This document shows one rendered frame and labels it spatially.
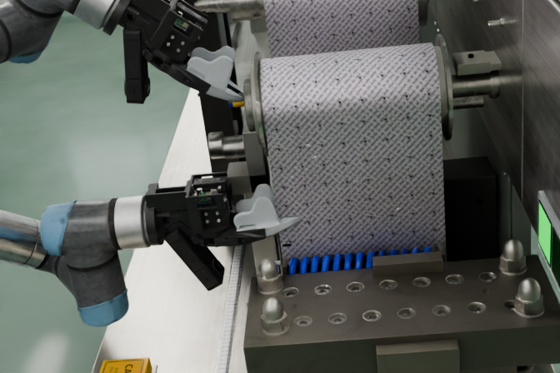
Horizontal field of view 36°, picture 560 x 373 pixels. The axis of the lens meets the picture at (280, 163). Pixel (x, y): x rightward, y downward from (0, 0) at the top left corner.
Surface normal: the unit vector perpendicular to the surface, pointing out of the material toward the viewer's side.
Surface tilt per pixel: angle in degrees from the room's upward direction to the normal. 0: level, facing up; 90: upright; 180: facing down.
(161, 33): 90
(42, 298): 0
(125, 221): 61
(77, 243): 90
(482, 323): 0
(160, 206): 90
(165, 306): 0
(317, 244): 90
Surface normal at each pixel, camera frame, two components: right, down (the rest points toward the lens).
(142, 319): -0.11, -0.90
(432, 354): -0.03, 0.44
